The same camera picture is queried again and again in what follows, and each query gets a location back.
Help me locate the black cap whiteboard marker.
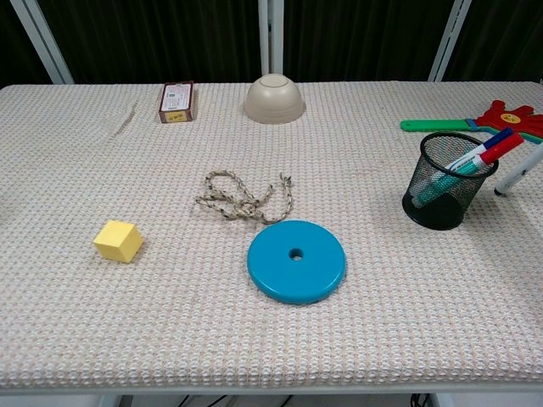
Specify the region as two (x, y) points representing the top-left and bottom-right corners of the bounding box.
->
(493, 143), (543, 198)

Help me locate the black mesh pen cup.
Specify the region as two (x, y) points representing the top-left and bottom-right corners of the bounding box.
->
(401, 131), (501, 231)

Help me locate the blue cap whiteboard marker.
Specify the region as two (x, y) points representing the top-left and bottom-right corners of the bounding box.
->
(445, 126), (515, 170)

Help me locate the red cap whiteboard marker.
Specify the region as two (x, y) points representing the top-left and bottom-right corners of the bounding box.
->
(413, 134), (526, 209)

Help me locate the blue round disc with hole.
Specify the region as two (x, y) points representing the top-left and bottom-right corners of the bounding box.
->
(247, 219), (348, 305)

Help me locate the beige upturned bowl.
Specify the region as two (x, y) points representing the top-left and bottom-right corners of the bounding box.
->
(243, 74), (307, 125)

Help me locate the brown cardboard box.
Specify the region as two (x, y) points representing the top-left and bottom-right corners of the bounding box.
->
(159, 81), (196, 125)

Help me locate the yellow wooden cube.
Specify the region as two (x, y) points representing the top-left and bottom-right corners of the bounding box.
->
(92, 220), (144, 265)

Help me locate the beige woven tablecloth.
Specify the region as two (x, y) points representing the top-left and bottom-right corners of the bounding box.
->
(0, 80), (543, 390)

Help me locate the colourful plastic hand clapper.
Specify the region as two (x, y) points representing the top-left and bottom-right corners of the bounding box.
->
(400, 100), (543, 142)

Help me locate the dark green curtain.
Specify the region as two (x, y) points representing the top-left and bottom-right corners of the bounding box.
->
(0, 0), (543, 88)

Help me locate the braided beige rope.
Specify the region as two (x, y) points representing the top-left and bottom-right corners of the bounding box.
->
(194, 170), (294, 226)

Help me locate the white upright frame post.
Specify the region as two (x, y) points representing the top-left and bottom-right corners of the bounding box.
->
(257, 0), (284, 80)

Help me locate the white table frame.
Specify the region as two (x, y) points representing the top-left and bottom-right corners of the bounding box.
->
(0, 383), (543, 407)

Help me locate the white slotted frame post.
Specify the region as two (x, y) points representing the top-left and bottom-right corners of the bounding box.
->
(428, 0), (473, 82)

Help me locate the white slanted frame post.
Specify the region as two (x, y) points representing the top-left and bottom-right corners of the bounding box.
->
(10, 0), (76, 85)

